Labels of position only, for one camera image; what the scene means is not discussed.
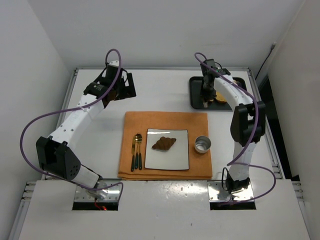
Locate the metal cup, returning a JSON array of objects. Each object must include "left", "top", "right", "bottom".
[{"left": 194, "top": 135, "right": 212, "bottom": 154}]

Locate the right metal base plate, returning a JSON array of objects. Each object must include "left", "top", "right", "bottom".
[{"left": 207, "top": 180, "right": 254, "bottom": 203}]

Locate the dark brown bread piece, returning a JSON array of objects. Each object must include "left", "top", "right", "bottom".
[{"left": 152, "top": 136, "right": 177, "bottom": 152}]

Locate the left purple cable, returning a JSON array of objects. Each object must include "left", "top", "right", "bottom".
[{"left": 19, "top": 48, "right": 125, "bottom": 201}]

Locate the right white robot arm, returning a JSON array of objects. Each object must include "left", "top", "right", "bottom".
[{"left": 200, "top": 59, "right": 266, "bottom": 193}]

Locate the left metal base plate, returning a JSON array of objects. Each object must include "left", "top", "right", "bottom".
[{"left": 74, "top": 179, "right": 122, "bottom": 203}]

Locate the gold spoon green handle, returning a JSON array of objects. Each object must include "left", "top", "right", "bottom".
[{"left": 134, "top": 133, "right": 142, "bottom": 169}]

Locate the bread slice middle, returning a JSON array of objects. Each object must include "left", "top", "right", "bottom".
[{"left": 215, "top": 92, "right": 227, "bottom": 104}]

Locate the white square plate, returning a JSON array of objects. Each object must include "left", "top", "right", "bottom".
[{"left": 144, "top": 128, "right": 190, "bottom": 171}]

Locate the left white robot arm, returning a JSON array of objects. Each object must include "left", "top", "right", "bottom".
[{"left": 36, "top": 60, "right": 136, "bottom": 200}]

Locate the black tray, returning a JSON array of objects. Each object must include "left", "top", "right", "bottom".
[{"left": 189, "top": 76, "right": 253, "bottom": 112}]

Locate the gold fork green handle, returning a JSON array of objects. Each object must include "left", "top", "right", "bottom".
[{"left": 137, "top": 133, "right": 143, "bottom": 170}]

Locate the black wall cable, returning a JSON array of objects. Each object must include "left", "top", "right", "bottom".
[{"left": 256, "top": 43, "right": 276, "bottom": 76}]

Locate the gold knife green handle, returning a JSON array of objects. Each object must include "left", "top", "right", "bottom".
[{"left": 130, "top": 135, "right": 136, "bottom": 172}]

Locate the metal base plate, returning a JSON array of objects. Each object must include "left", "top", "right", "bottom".
[
  {"left": 207, "top": 180, "right": 254, "bottom": 203},
  {"left": 74, "top": 179, "right": 122, "bottom": 203}
]

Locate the orange cloth placemat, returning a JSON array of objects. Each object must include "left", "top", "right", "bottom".
[{"left": 117, "top": 111, "right": 213, "bottom": 180}]

